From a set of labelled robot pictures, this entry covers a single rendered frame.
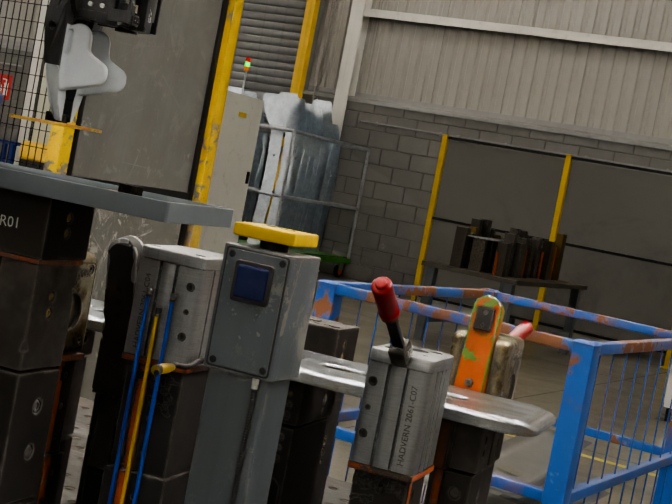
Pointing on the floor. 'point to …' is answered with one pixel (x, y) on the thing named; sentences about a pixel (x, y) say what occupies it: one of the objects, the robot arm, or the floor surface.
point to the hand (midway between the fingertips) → (58, 106)
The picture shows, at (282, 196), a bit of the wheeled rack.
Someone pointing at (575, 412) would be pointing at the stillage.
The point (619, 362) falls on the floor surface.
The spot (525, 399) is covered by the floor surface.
